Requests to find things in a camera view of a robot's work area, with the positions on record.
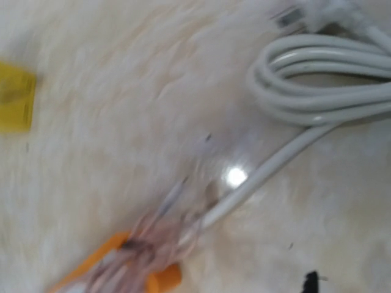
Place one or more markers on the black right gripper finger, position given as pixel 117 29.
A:
pixel 311 283

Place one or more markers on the yellow cube socket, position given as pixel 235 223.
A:
pixel 17 98

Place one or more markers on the orange power strip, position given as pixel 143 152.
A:
pixel 163 281

